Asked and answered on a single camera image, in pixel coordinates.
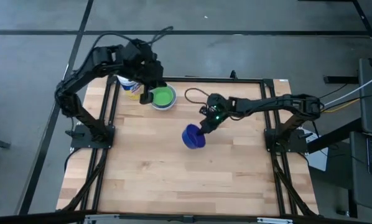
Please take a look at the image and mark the black aluminium table frame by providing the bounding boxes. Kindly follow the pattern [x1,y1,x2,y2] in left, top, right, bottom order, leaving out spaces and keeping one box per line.
[61,74,319,218]

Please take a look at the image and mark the Lysol wipes canister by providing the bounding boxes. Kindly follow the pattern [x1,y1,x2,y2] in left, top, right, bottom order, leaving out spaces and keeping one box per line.
[116,74,143,101]

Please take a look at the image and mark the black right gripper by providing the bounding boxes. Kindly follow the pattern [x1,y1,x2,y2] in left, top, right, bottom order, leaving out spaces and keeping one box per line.
[198,93,233,136]

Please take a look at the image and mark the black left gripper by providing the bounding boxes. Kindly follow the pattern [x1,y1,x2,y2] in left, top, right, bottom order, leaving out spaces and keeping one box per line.
[123,39,168,105]

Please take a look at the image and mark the black diagonal desk bar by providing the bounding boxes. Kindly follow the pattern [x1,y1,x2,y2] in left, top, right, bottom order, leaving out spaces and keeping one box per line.
[307,118,363,154]

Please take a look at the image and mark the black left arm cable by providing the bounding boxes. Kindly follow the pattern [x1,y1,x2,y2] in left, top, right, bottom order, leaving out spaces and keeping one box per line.
[92,26,174,48]

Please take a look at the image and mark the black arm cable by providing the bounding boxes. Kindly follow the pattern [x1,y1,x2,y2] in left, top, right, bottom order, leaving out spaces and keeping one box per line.
[184,88,210,107]
[92,26,174,48]

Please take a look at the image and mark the black stand leg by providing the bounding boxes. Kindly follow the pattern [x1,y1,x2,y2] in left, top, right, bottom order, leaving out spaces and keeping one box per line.
[352,0,372,72]

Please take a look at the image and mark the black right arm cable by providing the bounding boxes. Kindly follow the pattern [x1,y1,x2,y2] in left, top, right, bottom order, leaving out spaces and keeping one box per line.
[184,88,210,107]

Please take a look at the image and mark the black floor foot bar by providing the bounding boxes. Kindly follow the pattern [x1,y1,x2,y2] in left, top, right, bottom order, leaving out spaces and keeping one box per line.
[323,75,360,84]

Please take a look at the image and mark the light blue bowl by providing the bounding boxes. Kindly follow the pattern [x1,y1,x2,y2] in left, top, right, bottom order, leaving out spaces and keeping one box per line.
[150,85,177,110]

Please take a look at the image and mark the white cable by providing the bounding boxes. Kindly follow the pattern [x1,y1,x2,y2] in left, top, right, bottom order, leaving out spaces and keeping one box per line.
[324,72,372,107]

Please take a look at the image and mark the dark blue bowl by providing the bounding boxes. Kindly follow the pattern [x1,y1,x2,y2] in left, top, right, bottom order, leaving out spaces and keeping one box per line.
[181,123,207,150]

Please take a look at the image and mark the white bowl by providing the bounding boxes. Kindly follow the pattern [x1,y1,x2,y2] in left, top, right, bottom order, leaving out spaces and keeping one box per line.
[149,83,177,111]

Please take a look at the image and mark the thin yellow cable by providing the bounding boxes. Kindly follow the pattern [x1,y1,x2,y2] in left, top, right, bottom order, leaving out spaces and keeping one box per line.
[324,99,361,113]

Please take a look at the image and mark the grey side desk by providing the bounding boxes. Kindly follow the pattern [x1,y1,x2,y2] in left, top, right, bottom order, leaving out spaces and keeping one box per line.
[349,57,372,215]

